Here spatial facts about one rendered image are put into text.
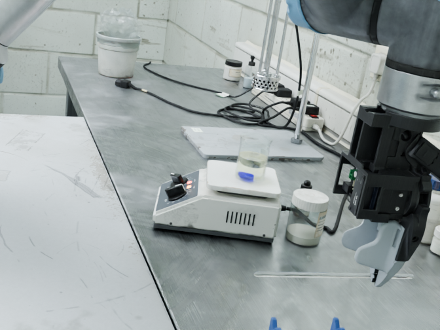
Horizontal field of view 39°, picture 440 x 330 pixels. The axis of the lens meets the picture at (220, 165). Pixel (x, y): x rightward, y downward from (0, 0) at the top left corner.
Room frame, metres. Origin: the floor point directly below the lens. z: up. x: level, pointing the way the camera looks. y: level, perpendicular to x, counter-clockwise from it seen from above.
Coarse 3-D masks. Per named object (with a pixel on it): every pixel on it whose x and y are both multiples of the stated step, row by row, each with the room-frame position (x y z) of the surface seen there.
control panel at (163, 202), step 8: (184, 176) 1.01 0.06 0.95; (192, 176) 0.99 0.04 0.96; (168, 184) 1.00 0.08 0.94; (184, 184) 0.97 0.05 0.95; (192, 184) 0.95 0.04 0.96; (160, 192) 0.97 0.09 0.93; (192, 192) 0.92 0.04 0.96; (160, 200) 0.93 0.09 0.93; (168, 200) 0.92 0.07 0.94; (176, 200) 0.91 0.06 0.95; (184, 200) 0.90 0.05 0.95; (160, 208) 0.90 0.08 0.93
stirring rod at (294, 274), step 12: (264, 276) 0.61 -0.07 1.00; (276, 276) 0.62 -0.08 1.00; (288, 276) 0.62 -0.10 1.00; (300, 276) 0.63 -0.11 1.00; (312, 276) 0.63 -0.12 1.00; (324, 276) 0.63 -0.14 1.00; (336, 276) 0.64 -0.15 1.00; (348, 276) 0.64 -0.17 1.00; (360, 276) 0.64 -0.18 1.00; (372, 276) 0.65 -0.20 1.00; (396, 276) 0.66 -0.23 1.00; (408, 276) 0.66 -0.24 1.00
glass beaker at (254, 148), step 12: (252, 132) 0.98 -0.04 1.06; (264, 132) 0.98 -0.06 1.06; (240, 144) 0.95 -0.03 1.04; (252, 144) 0.93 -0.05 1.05; (264, 144) 0.93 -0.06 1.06; (240, 156) 0.94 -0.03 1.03; (252, 156) 0.93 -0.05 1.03; (264, 156) 0.94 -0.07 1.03; (240, 168) 0.94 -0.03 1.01; (252, 168) 0.93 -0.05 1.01; (264, 168) 0.94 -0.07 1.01; (252, 180) 0.93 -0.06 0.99; (264, 180) 0.95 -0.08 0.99
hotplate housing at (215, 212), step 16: (208, 192) 0.91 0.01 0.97; (224, 192) 0.91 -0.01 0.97; (176, 208) 0.89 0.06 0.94; (192, 208) 0.89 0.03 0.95; (208, 208) 0.89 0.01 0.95; (224, 208) 0.89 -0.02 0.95; (240, 208) 0.89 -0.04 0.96; (256, 208) 0.90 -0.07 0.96; (272, 208) 0.90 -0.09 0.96; (160, 224) 0.89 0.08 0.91; (176, 224) 0.89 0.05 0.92; (192, 224) 0.89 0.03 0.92; (208, 224) 0.89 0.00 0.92; (224, 224) 0.89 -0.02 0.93; (240, 224) 0.89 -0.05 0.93; (256, 224) 0.90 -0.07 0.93; (272, 224) 0.90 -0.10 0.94; (256, 240) 0.90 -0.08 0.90; (272, 240) 0.90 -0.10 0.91
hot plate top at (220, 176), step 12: (216, 168) 0.97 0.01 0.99; (228, 168) 0.98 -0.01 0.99; (216, 180) 0.92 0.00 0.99; (228, 180) 0.93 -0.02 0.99; (240, 180) 0.94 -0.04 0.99; (276, 180) 0.96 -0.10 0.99; (240, 192) 0.90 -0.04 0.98; (252, 192) 0.90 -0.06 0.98; (264, 192) 0.90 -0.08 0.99; (276, 192) 0.91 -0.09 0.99
